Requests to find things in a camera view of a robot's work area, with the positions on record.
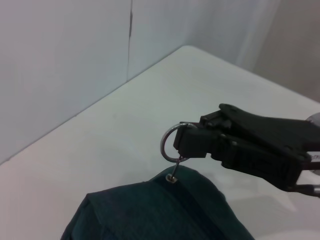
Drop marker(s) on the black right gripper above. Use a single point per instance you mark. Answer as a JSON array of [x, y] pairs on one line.
[[275, 130]]

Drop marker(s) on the dark teal insulated lunch bag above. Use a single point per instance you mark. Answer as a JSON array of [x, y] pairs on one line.
[[155, 212]]

